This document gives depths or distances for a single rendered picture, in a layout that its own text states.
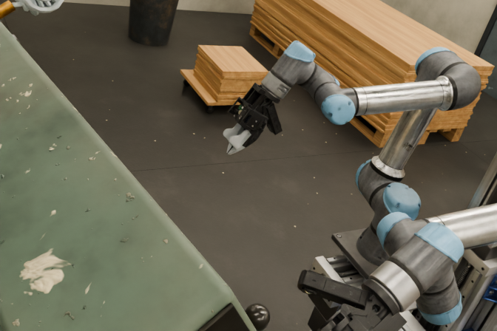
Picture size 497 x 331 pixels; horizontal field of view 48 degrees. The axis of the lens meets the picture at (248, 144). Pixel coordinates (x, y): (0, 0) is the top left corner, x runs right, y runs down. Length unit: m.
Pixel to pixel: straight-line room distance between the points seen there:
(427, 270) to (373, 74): 4.03
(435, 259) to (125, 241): 0.70
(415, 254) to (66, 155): 0.68
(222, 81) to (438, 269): 3.65
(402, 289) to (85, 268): 0.68
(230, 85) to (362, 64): 1.22
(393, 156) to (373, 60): 3.17
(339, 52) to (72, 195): 4.96
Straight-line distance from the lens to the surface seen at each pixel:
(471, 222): 1.16
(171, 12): 5.66
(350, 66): 5.15
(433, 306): 1.03
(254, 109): 1.52
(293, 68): 1.50
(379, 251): 1.82
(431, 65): 1.72
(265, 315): 0.82
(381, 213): 1.77
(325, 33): 5.46
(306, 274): 0.93
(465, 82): 1.62
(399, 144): 1.80
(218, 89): 4.53
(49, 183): 0.36
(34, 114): 0.41
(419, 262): 0.94
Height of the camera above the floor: 2.12
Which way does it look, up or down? 29 degrees down
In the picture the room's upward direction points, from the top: 15 degrees clockwise
